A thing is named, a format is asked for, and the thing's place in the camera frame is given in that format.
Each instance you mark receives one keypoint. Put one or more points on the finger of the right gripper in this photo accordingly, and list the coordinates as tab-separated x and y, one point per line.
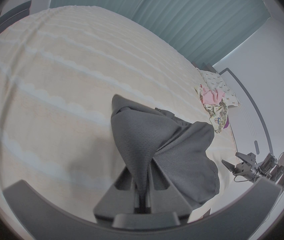
230	167
243	157

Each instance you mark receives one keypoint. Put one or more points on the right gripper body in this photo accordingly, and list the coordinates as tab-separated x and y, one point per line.
246	170

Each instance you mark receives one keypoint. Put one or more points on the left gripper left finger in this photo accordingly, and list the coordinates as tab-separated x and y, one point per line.
107	204

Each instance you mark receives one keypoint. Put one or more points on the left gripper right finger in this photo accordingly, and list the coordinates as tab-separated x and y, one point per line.
174	204

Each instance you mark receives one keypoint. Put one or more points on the black shorts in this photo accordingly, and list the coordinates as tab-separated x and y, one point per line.
137	139

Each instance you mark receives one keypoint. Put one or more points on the bed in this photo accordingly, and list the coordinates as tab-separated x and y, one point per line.
57	84

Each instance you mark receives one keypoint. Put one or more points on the purple garment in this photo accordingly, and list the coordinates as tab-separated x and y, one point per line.
226	123

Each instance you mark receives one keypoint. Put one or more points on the white printed garment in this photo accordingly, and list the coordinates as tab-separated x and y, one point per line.
218	119

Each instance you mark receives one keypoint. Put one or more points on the pink garment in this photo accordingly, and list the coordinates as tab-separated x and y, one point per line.
213	96

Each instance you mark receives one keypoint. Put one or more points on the white printed pillow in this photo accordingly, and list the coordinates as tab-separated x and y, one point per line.
219	84

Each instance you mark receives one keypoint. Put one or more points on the grey bedside table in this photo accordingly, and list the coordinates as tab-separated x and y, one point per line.
204	66

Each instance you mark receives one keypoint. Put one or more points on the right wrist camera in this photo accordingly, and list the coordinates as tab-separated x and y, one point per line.
269	161

